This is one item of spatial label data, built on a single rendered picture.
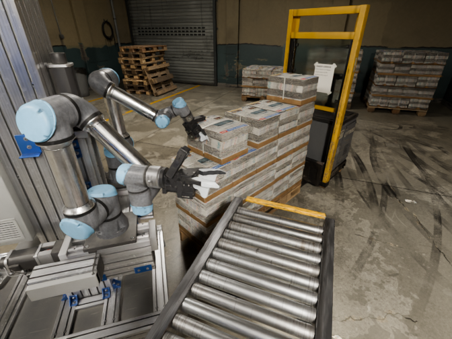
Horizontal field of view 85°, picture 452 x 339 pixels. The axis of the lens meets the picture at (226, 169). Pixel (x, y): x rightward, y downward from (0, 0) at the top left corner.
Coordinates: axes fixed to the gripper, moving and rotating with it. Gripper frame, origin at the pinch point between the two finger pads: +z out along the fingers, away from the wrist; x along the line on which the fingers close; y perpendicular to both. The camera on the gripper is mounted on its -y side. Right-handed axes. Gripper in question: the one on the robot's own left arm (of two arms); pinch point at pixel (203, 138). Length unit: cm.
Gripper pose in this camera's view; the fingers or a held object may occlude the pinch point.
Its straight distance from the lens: 178.3
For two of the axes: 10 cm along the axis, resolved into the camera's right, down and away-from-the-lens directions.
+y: -6.1, 7.3, -3.0
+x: 7.1, 3.4, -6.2
